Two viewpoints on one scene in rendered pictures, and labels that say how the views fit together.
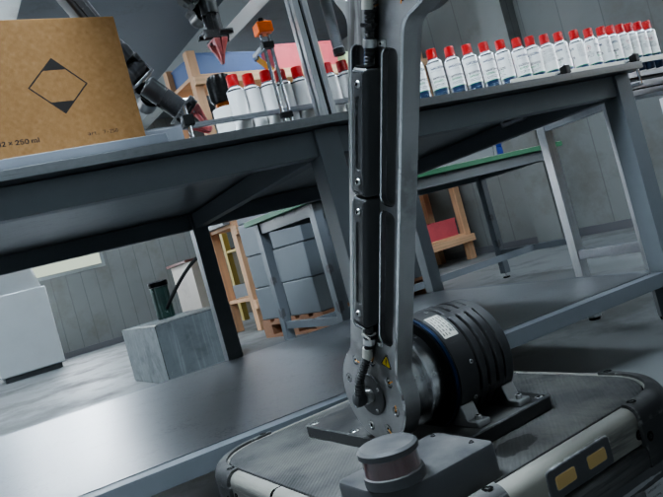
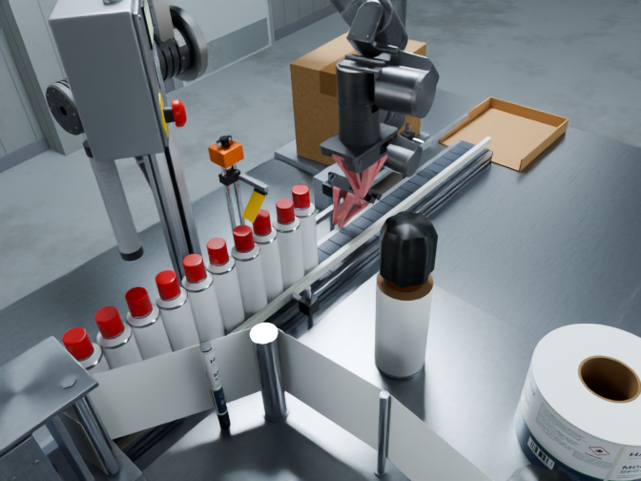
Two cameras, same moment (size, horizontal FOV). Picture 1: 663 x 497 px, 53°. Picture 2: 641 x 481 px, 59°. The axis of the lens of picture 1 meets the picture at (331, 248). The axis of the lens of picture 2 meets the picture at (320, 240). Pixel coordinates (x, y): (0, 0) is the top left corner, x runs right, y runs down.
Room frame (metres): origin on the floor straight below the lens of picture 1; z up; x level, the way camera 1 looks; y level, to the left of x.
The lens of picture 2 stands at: (2.70, -0.12, 1.66)
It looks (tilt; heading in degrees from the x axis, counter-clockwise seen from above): 39 degrees down; 160
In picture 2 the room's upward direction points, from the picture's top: 3 degrees counter-clockwise
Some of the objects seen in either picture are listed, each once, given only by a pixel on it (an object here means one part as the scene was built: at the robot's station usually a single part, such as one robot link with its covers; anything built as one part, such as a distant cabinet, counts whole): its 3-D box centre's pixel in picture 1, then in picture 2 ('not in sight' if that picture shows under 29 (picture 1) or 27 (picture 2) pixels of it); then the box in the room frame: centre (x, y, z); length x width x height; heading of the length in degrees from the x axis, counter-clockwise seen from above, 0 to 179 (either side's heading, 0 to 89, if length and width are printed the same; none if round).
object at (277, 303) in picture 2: not in sight; (365, 235); (1.84, 0.30, 0.90); 1.07 x 0.01 x 0.02; 116
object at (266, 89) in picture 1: (273, 105); (266, 258); (1.91, 0.05, 0.98); 0.05 x 0.05 x 0.20
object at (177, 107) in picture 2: not in sight; (175, 114); (1.96, -0.06, 1.32); 0.04 x 0.03 x 0.04; 171
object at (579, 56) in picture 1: (579, 57); not in sight; (2.47, -1.08, 0.98); 0.05 x 0.05 x 0.20
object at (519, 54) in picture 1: (522, 66); not in sight; (2.35, -0.83, 0.98); 0.05 x 0.05 x 0.20
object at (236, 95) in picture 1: (240, 110); (303, 232); (1.86, 0.15, 0.98); 0.05 x 0.05 x 0.20
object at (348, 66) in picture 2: (207, 8); (362, 82); (2.07, 0.18, 1.36); 0.07 x 0.06 x 0.07; 33
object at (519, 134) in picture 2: not in sight; (504, 131); (1.49, 0.91, 0.85); 0.30 x 0.26 x 0.04; 116
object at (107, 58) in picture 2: not in sight; (117, 67); (1.90, -0.11, 1.38); 0.17 x 0.10 x 0.19; 171
